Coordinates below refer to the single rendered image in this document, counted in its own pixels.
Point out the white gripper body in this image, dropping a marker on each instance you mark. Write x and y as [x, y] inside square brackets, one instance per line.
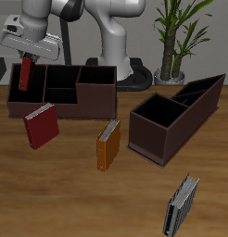
[51, 47]

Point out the thin red book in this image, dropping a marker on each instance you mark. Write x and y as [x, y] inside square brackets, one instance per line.
[25, 74]

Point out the orange book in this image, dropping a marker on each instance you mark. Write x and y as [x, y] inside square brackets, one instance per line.
[109, 148]

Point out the dark brown desk caddy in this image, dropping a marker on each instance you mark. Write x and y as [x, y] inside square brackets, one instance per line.
[183, 129]
[95, 100]

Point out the green pot plant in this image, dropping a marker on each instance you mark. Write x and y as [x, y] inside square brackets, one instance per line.
[168, 46]

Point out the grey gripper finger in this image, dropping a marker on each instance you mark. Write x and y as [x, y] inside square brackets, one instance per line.
[23, 54]
[35, 58]

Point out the grey plant pot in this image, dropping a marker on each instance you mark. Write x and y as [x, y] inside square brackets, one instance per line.
[177, 79]

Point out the thick red book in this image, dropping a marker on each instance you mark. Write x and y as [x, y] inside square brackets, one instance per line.
[42, 128]

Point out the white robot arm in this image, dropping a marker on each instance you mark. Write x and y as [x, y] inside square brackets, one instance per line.
[114, 40]

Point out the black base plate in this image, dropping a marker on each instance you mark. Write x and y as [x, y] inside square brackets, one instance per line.
[140, 78]

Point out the grey black book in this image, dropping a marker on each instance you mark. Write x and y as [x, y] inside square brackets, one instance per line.
[180, 208]

